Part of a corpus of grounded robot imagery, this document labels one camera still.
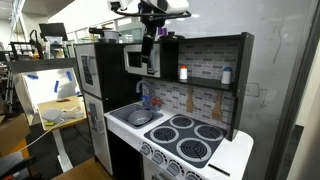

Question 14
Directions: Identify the red toy tap knob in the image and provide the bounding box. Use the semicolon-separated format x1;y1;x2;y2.
151;98;163;111

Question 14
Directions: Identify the grey toy faucet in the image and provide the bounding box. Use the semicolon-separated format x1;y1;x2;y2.
135;79;155;109

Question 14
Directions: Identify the white cable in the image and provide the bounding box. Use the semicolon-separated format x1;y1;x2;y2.
16;118;66;153

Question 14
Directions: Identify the white shaker blue cap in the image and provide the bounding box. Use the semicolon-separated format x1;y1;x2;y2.
221;66;233;85

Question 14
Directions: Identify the white plastic item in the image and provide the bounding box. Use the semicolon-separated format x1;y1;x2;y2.
41;105;85;124

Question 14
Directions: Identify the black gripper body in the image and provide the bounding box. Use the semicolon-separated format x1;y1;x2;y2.
139;3;168;38

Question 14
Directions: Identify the toy microwave oven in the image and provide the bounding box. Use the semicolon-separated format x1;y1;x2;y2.
123;43;162;79

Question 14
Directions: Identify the white shaker orange cap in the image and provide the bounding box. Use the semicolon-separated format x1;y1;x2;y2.
179;64;189;81

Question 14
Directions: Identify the blue toy tap knob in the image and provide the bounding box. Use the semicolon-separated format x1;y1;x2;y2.
141;95;150;108

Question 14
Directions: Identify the black white toy kitchen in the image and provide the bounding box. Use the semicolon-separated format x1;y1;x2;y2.
73;32;255;180

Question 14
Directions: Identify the black pot lid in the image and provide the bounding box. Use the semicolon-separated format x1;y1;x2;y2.
158;31;186;41

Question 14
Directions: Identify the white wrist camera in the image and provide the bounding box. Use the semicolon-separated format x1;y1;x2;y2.
106;0;135;12

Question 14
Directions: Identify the grey stove knob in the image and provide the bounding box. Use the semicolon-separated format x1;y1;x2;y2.
139;143;153;156
184;171;201;180
166;160;183;177
152;151;166;165

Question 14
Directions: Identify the black monitor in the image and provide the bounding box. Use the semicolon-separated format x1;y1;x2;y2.
38;22;69;43

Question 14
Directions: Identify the wooden desk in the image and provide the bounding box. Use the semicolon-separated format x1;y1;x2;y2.
36;95;88;173

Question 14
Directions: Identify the cardboard box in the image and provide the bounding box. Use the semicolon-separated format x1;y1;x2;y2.
0;113;31;158

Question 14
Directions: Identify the wooden spoon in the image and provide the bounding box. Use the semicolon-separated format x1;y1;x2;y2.
185;85;195;113

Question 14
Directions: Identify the white panel with tape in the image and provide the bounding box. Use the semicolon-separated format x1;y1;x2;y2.
13;68;83;126

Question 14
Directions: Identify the wooden slotted spatula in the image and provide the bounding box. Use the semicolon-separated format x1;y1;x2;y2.
211;91;224;121

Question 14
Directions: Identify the grey metal bowl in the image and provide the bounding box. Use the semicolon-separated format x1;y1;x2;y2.
126;109;154;127

